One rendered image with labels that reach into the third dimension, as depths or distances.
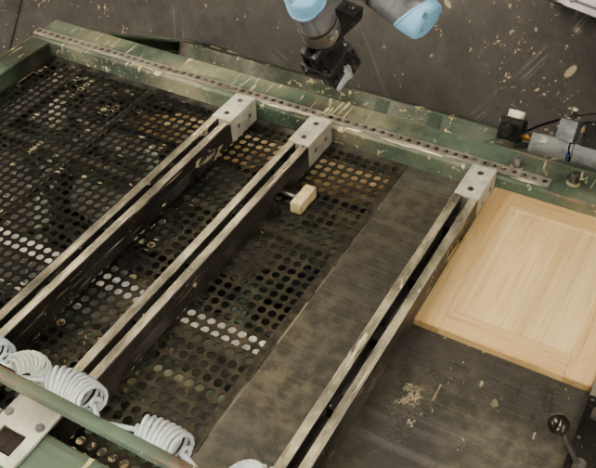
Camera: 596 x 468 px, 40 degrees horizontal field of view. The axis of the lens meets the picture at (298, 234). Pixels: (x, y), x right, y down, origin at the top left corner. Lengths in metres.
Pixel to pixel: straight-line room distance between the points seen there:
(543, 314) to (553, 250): 0.20
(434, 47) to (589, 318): 1.49
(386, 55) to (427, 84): 0.19
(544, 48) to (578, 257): 1.17
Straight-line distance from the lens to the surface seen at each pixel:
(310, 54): 1.55
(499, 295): 1.83
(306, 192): 2.02
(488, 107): 3.00
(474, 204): 1.95
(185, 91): 2.45
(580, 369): 1.73
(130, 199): 2.00
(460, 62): 3.03
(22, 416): 1.59
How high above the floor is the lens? 2.91
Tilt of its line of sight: 62 degrees down
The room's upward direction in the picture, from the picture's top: 109 degrees counter-clockwise
